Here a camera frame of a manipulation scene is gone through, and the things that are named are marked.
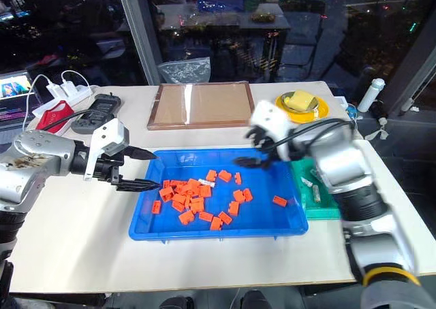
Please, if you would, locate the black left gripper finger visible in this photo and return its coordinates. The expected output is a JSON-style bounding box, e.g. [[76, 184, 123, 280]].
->
[[124, 146, 161, 161], [115, 178, 161, 193]]

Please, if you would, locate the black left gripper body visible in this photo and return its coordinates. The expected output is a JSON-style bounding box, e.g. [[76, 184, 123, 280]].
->
[[91, 146, 133, 187]]

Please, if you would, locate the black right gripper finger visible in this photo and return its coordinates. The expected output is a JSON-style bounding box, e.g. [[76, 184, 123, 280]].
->
[[235, 156, 269, 170], [245, 125, 262, 146]]

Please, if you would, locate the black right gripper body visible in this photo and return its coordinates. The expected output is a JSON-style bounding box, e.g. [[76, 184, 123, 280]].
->
[[253, 126, 279, 164]]

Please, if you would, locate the blue plastic bin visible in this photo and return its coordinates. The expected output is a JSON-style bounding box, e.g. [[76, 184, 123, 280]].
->
[[128, 148, 309, 244]]

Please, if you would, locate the green plastic bin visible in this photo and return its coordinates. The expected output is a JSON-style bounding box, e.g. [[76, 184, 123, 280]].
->
[[290, 157, 342, 221]]

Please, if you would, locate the brown wooden framed board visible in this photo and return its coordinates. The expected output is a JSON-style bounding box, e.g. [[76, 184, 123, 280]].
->
[[146, 82, 255, 131]]

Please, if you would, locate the yellow sponge block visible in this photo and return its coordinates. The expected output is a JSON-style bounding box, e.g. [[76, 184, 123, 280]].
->
[[287, 90, 318, 112]]

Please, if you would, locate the dark grey power strip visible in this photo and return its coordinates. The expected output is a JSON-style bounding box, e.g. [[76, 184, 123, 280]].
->
[[71, 93, 123, 135]]

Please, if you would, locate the yellow plate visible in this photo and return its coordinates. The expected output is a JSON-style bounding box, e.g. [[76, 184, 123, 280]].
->
[[275, 91, 331, 124]]

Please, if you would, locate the red fabric pouch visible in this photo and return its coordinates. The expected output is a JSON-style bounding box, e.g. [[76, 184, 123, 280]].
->
[[35, 99, 75, 135]]

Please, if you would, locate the white power strip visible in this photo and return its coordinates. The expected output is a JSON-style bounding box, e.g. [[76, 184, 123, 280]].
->
[[31, 84, 95, 118]]

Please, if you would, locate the clear plastic bag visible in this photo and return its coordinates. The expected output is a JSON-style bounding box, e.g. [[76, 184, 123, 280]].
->
[[157, 56, 213, 85]]

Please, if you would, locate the black chair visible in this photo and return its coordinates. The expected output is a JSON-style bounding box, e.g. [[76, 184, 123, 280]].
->
[[281, 0, 325, 82]]

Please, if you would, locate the open laptop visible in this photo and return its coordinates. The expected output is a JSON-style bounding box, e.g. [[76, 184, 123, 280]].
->
[[0, 71, 37, 144]]

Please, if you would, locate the white plastic bottle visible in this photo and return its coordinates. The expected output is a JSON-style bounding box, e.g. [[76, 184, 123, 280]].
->
[[357, 78, 386, 114]]

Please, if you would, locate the grey background table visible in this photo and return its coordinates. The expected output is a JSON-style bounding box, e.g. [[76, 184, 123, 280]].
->
[[157, 1, 293, 31]]

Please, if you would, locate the dark rounded shape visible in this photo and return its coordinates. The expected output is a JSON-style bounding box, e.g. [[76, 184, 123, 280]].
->
[[239, 289, 273, 309], [159, 295, 196, 309]]

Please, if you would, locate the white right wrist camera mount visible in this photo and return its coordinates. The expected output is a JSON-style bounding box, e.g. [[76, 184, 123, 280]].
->
[[249, 99, 294, 161]]

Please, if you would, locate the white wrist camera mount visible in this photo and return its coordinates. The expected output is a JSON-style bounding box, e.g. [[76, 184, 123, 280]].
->
[[249, 99, 294, 161], [83, 117, 131, 182]]

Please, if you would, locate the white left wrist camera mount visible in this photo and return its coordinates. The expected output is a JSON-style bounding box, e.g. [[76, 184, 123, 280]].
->
[[83, 117, 131, 182]]

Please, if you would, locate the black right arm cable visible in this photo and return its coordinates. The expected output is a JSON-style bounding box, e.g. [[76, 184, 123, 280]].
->
[[262, 117, 357, 153]]

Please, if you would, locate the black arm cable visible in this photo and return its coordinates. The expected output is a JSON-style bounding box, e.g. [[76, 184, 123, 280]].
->
[[262, 117, 357, 153], [43, 110, 103, 132]]

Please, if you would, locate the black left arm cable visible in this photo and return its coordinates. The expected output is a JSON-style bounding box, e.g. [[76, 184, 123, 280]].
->
[[43, 110, 103, 132]]

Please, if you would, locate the white charger cable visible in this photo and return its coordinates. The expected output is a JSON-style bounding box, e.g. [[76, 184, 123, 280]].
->
[[23, 73, 52, 126], [61, 69, 93, 99]]

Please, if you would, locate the grey window frame post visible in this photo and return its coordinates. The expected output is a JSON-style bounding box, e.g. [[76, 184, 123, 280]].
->
[[114, 0, 161, 87]]

